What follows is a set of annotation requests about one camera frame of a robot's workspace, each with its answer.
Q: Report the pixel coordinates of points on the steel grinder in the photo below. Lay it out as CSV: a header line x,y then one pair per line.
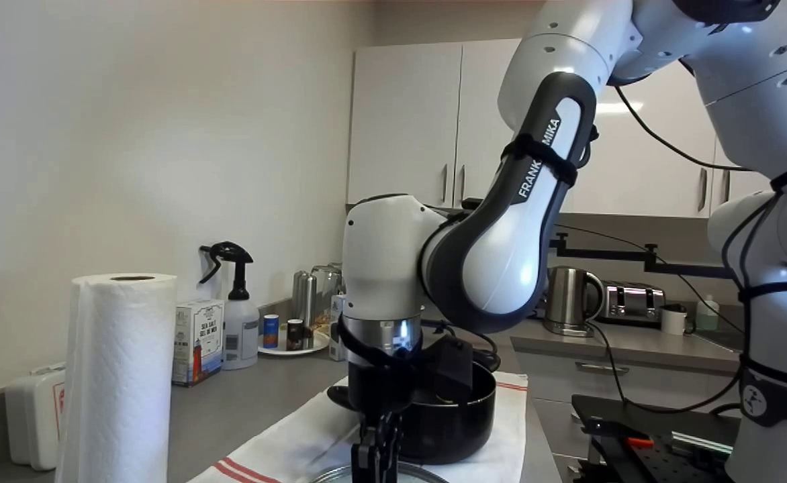
x,y
306,297
332,278

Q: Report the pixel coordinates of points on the spray bottle black nozzle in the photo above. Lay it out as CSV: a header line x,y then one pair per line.
x,y
241,314

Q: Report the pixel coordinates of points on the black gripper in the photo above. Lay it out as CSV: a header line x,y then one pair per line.
x,y
384,392

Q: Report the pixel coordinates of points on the white paper towel roll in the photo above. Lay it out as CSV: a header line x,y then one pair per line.
x,y
119,380

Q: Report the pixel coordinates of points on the black cooking pot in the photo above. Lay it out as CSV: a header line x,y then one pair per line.
x,y
451,418

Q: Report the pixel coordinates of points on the white orange blue carton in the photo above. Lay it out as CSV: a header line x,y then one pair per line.
x,y
337,314

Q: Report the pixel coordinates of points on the red handled black clamp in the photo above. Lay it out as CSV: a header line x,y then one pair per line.
x,y
620,442

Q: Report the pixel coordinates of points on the steel grinder right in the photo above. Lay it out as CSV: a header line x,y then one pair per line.
x,y
332,278

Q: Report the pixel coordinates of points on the steel toaster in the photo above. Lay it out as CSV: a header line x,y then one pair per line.
x,y
632,304

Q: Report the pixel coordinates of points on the dark spice jar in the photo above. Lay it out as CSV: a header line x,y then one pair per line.
x,y
296,334

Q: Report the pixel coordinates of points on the white plate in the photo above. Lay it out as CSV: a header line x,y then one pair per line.
x,y
319,345

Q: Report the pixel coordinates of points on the white red tissue box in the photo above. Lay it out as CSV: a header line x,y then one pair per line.
x,y
33,418

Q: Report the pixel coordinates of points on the white upper cabinets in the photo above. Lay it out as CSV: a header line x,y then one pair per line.
x,y
426,123

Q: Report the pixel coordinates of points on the white blue carton box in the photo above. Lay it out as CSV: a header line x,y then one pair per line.
x,y
197,343

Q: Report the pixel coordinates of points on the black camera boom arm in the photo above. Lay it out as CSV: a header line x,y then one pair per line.
x,y
648,259

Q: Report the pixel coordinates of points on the glass pot lid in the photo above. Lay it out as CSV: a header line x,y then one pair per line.
x,y
375,461

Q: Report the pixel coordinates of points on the blue lid spice jar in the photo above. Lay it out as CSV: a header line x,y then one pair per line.
x,y
269,330

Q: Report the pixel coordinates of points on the steel electric kettle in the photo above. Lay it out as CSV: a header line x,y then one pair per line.
x,y
576,298

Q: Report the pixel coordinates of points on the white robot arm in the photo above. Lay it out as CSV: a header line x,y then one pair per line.
x,y
484,267

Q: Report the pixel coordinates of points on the steel grinder left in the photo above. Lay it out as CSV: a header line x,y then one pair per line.
x,y
306,297

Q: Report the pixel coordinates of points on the white mug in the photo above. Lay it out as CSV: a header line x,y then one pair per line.
x,y
674,324

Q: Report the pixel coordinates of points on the white kitchen towel red stripes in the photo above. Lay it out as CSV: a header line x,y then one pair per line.
x,y
319,436

